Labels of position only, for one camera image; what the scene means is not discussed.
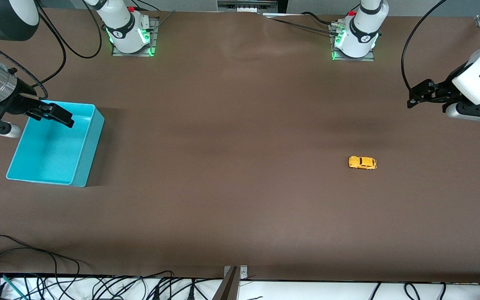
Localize yellow beetle toy car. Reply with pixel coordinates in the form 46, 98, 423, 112
348, 156, 378, 170

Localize teal plastic bin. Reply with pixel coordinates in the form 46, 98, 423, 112
6, 100, 105, 188

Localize grey power strip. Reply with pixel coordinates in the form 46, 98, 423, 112
217, 0, 278, 13

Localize dark metal bar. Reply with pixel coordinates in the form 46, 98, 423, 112
212, 267, 239, 300

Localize silver clamp plate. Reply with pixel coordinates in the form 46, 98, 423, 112
224, 265, 248, 280

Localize black ribbed cable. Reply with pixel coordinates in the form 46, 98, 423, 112
0, 35, 49, 100

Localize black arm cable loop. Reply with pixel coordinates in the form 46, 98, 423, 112
32, 0, 66, 89
36, 0, 103, 59

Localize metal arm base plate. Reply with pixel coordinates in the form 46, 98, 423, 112
112, 17, 159, 57
329, 23, 376, 62

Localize black table cable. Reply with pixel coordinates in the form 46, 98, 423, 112
302, 11, 337, 27
265, 16, 341, 36

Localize long black cable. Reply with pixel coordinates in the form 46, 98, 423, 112
0, 235, 83, 300

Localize grey thin cable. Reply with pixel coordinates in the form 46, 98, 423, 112
150, 10, 176, 35

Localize teal thin cable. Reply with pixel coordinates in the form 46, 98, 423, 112
0, 272, 28, 300

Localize black cable tangle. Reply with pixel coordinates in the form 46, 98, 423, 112
77, 270, 224, 300

